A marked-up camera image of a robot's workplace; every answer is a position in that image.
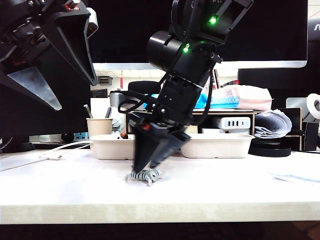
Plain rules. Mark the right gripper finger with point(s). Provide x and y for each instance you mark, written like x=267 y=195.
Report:
x=146 y=147
x=170 y=150

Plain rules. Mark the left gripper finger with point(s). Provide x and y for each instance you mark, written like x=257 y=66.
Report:
x=75 y=45
x=32 y=82

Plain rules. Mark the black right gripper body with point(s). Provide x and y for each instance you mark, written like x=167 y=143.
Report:
x=177 y=100

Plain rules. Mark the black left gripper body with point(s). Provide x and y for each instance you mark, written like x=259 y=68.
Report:
x=25 y=25

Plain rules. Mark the white-headed basketball player doll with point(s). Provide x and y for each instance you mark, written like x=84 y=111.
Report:
x=123 y=135

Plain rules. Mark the white striped tiger figure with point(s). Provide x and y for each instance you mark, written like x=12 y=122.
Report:
x=145 y=176

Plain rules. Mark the beige paper pulp box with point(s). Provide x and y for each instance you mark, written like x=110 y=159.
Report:
x=217 y=148
x=112 y=150

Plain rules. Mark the small white box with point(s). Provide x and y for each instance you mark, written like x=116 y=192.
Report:
x=212 y=131

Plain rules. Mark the blue wet wipes pack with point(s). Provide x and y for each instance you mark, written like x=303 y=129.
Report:
x=201 y=103

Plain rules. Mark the black office chair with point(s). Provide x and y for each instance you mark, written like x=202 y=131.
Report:
x=142 y=86

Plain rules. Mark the plain black monitor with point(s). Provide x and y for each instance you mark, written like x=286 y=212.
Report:
x=30 y=125

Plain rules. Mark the beige paper cup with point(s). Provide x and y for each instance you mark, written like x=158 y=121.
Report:
x=100 y=127

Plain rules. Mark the black pen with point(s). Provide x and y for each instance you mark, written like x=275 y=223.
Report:
x=108 y=113

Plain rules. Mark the red hanging knot ornament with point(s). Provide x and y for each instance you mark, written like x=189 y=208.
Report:
x=121 y=78

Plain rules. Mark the white USB charger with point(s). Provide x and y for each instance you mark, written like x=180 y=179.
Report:
x=235 y=123

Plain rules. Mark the silver pen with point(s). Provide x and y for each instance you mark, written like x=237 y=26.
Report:
x=88 y=111

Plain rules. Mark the black round knob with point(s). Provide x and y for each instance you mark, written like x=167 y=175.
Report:
x=67 y=137

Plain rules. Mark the blue white power strip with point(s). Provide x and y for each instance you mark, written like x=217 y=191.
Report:
x=81 y=136

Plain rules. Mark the pink tissue pack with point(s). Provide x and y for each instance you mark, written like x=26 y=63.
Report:
x=250 y=98

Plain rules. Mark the rolled printed paper stack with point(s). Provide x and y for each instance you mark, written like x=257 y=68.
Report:
x=273 y=123

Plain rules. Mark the black round stand base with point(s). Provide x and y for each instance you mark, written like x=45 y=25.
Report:
x=271 y=150

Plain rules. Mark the blank white paper sheet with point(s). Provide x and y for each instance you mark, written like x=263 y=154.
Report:
x=276 y=173

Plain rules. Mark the silver metal stand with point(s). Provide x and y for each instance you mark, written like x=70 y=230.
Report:
x=294 y=103

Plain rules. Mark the black wooden desk shelf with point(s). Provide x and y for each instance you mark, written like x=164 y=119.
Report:
x=295 y=118

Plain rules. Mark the large black silver-bezel monitor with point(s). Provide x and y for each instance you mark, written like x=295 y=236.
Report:
x=275 y=30

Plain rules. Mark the white tape roll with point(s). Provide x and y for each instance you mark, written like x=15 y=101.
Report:
x=312 y=102

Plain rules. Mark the handwritten white paper sheet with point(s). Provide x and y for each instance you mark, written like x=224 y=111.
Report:
x=302 y=178

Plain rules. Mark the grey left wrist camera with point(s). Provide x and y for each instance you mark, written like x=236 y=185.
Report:
x=92 y=22

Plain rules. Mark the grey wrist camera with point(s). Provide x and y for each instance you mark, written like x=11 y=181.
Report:
x=120 y=97
x=92 y=22

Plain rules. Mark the grey wall air conditioner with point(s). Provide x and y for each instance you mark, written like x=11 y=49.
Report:
x=103 y=80

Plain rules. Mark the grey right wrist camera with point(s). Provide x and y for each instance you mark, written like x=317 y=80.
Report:
x=120 y=97

